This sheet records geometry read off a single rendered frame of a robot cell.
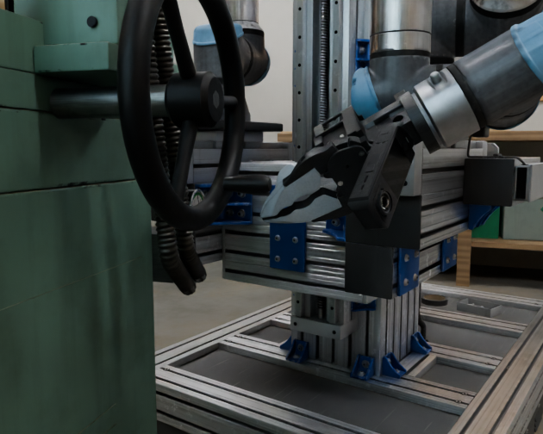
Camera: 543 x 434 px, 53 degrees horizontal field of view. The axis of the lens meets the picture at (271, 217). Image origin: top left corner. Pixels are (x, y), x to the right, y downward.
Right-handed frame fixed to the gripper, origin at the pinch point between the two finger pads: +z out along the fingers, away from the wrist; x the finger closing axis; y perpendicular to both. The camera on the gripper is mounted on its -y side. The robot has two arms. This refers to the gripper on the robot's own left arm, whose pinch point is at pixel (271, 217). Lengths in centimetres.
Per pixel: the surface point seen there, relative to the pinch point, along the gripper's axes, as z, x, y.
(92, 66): 7.0, 23.6, 6.4
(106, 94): 8.4, 20.3, 7.3
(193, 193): 16.1, -3.1, 22.5
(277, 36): 34, -84, 336
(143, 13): -3.8, 26.0, -2.2
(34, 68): 13.4, 26.7, 8.6
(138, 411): 38.1, -19.8, 0.5
